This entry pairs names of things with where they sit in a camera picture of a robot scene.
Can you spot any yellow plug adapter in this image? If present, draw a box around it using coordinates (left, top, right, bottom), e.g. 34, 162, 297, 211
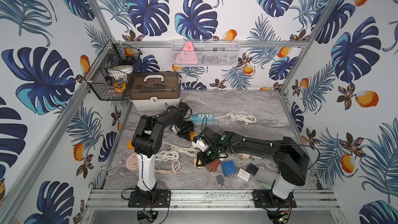
194, 158, 202, 169

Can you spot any teal USB socket strip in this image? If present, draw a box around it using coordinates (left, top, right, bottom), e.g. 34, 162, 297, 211
190, 113, 214, 123

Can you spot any red cube socket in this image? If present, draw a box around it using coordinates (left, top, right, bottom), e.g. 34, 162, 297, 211
206, 159, 220, 173

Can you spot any blue cube socket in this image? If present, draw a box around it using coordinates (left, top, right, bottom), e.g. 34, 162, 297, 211
221, 161, 237, 177

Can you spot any grey small charger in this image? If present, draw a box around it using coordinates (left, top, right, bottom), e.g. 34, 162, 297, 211
216, 175, 224, 187

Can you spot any white plug adapter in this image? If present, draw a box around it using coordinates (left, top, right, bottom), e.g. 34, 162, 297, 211
237, 169, 251, 182

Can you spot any black plug adapter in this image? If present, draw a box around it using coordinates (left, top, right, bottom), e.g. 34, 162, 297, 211
245, 163, 259, 176

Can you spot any orange power strip front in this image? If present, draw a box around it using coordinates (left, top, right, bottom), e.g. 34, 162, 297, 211
126, 140, 135, 150

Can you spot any orange power strip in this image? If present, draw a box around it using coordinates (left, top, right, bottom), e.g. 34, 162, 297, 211
126, 140, 135, 150
190, 132, 198, 141

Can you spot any round pink power socket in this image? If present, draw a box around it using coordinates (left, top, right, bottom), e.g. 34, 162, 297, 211
125, 152, 139, 172

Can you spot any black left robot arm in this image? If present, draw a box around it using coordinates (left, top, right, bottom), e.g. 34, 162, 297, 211
132, 102, 194, 194

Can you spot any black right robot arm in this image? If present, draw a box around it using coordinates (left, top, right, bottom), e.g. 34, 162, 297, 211
192, 128, 310, 199

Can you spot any brown lid storage box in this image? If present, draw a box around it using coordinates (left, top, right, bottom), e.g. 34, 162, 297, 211
126, 72, 181, 111

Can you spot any pink triangle item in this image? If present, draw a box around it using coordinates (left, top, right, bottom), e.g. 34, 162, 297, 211
174, 41, 199, 66

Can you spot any white coiled cable middle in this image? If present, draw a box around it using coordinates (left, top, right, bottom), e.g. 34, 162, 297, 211
163, 141, 200, 158

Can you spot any white coiled cable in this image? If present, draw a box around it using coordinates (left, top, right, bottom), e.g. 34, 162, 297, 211
214, 112, 258, 125
155, 149, 180, 163
163, 141, 200, 158

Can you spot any pink socket cable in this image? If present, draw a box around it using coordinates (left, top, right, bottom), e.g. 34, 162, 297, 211
155, 161, 185, 175

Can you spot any white coiled cable front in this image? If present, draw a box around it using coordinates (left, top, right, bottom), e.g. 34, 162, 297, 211
155, 149, 180, 163

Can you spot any white coiled cable rear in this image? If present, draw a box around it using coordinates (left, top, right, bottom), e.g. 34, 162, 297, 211
214, 112, 258, 125

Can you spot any white mesh wall shelf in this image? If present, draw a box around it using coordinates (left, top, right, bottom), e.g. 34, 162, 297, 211
171, 40, 240, 67

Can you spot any black wire basket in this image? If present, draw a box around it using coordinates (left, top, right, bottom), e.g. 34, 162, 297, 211
84, 40, 143, 101

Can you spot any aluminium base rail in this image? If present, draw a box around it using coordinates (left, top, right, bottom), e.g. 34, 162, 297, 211
86, 190, 341, 211

